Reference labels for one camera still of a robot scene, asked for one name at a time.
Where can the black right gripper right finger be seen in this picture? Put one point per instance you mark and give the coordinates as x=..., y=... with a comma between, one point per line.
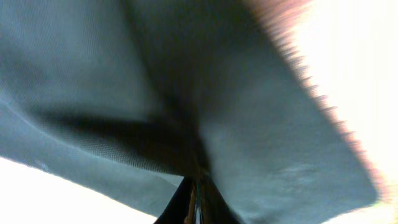
x=212, y=207

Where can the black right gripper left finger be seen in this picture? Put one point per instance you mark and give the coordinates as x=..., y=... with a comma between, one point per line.
x=182, y=206

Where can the black t-shirt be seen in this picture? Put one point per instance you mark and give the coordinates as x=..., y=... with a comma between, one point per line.
x=130, y=97

